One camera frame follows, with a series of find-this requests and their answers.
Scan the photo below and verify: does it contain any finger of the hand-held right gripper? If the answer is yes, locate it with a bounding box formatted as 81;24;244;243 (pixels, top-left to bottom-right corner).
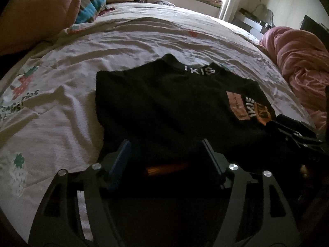
266;123;323;150
275;114;318;137

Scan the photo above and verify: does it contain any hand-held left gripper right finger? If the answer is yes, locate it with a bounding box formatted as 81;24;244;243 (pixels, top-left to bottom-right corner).
202;138;301;247

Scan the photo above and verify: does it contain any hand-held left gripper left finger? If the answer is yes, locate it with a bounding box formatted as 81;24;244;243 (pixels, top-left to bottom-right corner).
28;139;133;247

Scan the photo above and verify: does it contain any black long-sleeve shirt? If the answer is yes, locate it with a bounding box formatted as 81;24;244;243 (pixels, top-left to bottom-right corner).
96;54;304;211

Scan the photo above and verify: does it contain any pink blanket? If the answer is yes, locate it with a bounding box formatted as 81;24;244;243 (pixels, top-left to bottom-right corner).
259;26;329;132

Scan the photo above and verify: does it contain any black object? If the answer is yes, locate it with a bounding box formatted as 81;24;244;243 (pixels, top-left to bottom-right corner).
300;15;329;35

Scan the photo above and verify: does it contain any white side table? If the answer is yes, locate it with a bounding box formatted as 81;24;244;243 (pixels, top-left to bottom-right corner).
233;4;277;35

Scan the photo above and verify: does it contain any white printed bed sheet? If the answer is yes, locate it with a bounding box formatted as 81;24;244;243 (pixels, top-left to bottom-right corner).
0;2;316;242

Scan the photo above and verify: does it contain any white curtain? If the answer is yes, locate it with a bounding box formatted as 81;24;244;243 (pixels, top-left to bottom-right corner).
218;0;244;22

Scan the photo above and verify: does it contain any blue plaid cloth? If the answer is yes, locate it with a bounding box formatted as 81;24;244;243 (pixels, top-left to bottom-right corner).
74;0;106;24

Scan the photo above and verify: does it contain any pink quilted pillow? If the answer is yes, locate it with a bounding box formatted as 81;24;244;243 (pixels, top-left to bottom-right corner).
0;0;101;56

